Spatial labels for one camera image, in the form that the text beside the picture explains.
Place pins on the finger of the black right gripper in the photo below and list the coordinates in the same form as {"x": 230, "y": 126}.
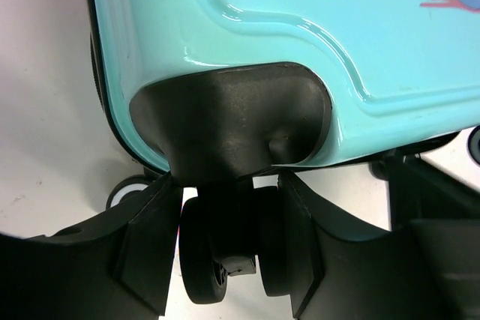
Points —
{"x": 418, "y": 190}

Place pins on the pink and teal kids suitcase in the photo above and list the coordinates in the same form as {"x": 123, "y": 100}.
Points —
{"x": 224, "y": 95}

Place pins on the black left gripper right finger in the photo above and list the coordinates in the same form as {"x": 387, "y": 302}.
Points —
{"x": 341, "y": 267}

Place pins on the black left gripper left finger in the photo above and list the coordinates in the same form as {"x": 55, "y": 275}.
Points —
{"x": 115, "y": 265}

